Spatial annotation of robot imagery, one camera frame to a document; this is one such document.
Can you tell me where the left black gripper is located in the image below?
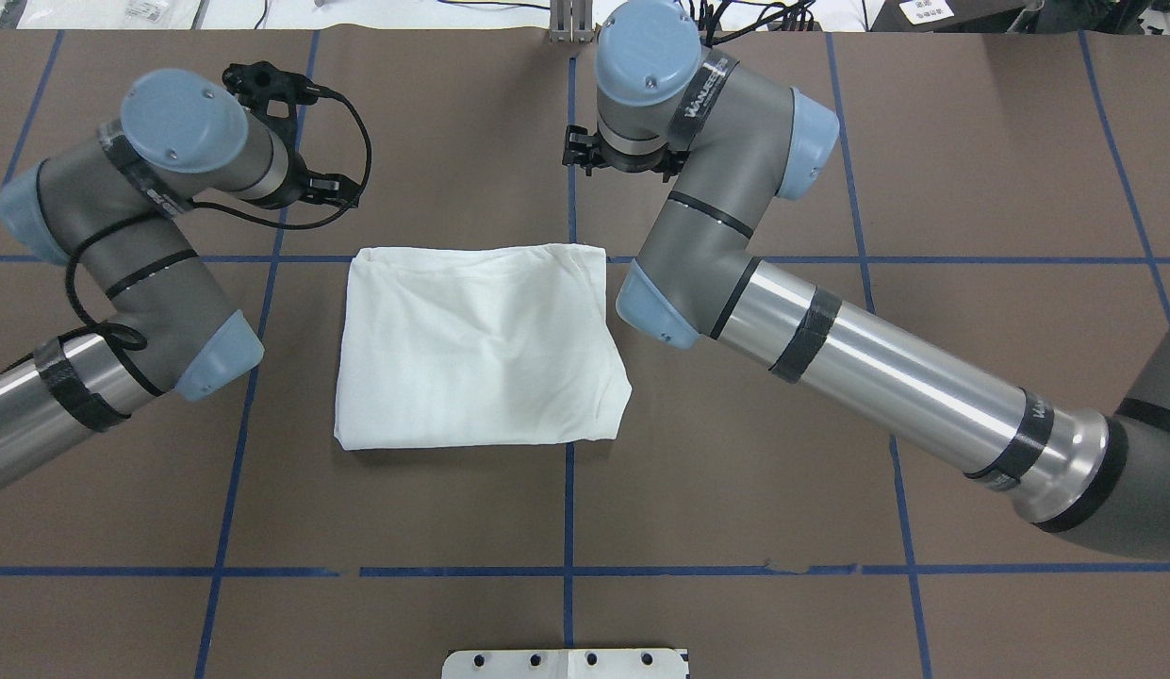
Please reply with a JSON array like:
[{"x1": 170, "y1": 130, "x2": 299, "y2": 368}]
[{"x1": 260, "y1": 140, "x2": 362, "y2": 210}]

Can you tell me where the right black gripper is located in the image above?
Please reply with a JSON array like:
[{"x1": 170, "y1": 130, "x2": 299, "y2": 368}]
[{"x1": 562, "y1": 124, "x2": 689, "y2": 180}]

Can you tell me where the white long sleeve printed shirt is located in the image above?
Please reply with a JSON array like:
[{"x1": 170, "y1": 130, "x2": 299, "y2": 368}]
[{"x1": 333, "y1": 244, "x2": 632, "y2": 451}]

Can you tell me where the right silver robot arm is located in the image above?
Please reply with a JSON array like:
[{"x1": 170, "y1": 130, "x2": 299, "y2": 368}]
[{"x1": 563, "y1": 1, "x2": 1170, "y2": 560}]

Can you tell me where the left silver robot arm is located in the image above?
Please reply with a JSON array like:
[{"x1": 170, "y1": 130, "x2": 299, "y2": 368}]
[{"x1": 0, "y1": 61, "x2": 369, "y2": 491}]

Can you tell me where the clear plastic document sleeve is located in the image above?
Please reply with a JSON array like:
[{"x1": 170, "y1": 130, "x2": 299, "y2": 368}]
[{"x1": 0, "y1": 1, "x2": 208, "y2": 30}]

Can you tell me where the black device with white label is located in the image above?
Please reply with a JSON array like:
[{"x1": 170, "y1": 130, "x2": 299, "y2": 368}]
[{"x1": 869, "y1": 1, "x2": 1040, "y2": 33}]

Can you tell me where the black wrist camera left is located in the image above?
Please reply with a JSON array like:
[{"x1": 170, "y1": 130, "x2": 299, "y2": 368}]
[{"x1": 220, "y1": 60, "x2": 340, "y2": 121}]

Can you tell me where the aluminium frame post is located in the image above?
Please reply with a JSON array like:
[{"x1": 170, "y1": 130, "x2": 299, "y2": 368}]
[{"x1": 549, "y1": 0, "x2": 596, "y2": 43}]

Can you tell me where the white camera mast pedestal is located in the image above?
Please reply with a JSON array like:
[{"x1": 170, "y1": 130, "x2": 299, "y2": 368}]
[{"x1": 439, "y1": 646, "x2": 691, "y2": 678}]

